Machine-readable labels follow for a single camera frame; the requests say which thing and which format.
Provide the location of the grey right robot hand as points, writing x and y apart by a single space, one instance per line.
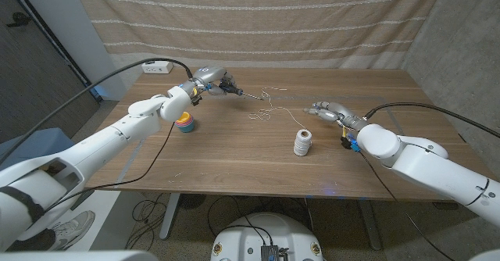
340 112

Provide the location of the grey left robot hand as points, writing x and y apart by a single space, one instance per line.
211 75

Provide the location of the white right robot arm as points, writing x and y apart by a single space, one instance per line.
429 167

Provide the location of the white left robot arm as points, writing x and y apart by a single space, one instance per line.
97 147

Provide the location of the white power strip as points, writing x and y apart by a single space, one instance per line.
157 67

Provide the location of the stacked colourful cups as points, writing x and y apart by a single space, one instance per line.
186 125

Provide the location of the beige striped backdrop cloth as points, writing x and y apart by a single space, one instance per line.
273 18

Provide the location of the small blue floor object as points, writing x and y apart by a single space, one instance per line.
100 91

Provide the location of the grey table leg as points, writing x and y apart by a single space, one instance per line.
370 226
170 216

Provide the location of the black round floor object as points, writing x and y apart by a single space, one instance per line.
191 201

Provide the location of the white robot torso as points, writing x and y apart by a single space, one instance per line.
246 237

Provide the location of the grey torso electronics module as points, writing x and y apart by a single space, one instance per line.
270 253

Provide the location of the blue upholstered seat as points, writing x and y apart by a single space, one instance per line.
35 144

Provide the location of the grey sneaker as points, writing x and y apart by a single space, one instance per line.
74 227

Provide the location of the dark trouser leg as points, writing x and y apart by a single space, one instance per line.
31 241

